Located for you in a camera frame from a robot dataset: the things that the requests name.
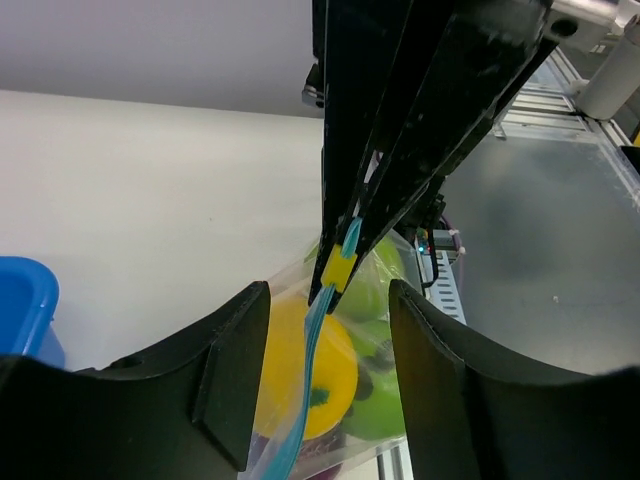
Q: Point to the white slotted cable duct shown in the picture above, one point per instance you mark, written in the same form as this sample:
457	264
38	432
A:
442	293

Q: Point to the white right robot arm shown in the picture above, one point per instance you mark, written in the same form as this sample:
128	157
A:
572	24

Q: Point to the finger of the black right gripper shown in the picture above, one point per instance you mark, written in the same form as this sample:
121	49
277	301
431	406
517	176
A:
457	66
355	44

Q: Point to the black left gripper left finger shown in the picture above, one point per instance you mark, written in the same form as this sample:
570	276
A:
182	408

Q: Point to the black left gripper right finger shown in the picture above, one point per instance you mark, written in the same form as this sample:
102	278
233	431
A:
474	409

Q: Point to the blue plastic bin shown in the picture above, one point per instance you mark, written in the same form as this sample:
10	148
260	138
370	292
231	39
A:
29	297

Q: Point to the clear zip top bag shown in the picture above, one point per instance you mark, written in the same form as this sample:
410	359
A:
309	375

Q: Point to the aluminium mounting rail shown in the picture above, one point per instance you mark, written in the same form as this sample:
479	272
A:
545	108

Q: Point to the green fake watermelon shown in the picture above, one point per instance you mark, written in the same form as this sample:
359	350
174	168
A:
376	411

